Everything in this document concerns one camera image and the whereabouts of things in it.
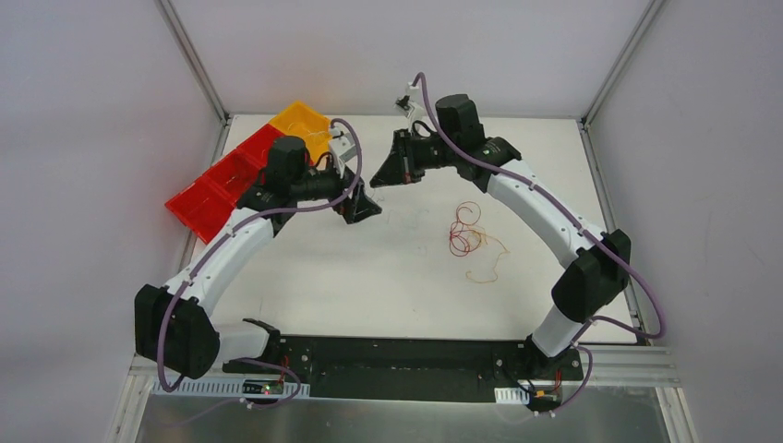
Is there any red yellow cable bundle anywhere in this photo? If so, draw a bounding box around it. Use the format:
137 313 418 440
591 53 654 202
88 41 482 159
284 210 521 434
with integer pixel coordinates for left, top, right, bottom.
447 200 512 285

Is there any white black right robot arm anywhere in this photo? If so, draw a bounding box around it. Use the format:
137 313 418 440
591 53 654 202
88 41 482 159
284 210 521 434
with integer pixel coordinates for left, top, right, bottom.
370 94 632 378

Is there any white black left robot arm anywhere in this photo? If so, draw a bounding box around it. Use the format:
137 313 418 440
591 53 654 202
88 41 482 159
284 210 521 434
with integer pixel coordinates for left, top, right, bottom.
134 130 381 379

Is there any yellow plastic bin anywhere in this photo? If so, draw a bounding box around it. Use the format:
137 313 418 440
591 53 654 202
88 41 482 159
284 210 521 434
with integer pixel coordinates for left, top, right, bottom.
269 101 331 162

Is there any red plastic bin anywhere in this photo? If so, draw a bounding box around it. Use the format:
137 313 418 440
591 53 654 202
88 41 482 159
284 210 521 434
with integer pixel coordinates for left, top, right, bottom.
165 125 283 244

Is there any left controller board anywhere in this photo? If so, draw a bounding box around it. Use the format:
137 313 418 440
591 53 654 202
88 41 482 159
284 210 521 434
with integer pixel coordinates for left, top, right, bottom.
242 379 285 396

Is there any controller board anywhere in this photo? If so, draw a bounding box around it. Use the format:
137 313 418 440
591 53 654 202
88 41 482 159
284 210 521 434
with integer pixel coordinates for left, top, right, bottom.
242 379 285 396
527 393 561 413

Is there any right controller board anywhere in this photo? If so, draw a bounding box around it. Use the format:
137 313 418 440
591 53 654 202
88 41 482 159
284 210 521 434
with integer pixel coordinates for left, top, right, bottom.
527 393 561 413

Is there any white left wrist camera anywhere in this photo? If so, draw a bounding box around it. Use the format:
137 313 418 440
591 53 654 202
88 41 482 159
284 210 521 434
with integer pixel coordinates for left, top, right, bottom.
328 127 357 164

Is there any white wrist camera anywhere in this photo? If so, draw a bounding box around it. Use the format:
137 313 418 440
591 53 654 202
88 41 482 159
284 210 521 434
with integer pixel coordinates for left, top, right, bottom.
393 94 428 125
328 127 357 164

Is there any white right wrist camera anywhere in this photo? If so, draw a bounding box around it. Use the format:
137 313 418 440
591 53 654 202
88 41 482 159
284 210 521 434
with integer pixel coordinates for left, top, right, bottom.
393 94 428 125

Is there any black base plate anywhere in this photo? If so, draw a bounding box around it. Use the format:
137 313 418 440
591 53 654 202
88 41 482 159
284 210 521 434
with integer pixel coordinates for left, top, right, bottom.
259 335 584 402

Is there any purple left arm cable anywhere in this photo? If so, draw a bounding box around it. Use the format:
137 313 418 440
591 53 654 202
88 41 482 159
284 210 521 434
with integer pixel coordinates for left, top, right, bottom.
146 117 364 429

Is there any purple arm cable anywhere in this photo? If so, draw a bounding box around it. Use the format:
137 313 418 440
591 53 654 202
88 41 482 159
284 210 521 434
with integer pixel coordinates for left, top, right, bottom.
413 72 668 420
146 117 364 429

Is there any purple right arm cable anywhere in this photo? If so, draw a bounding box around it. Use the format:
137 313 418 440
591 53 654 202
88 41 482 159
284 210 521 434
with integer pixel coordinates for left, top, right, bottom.
413 72 668 420

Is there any aluminium frame rail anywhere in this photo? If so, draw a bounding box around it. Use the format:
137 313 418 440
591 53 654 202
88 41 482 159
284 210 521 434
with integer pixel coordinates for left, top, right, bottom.
128 336 681 389

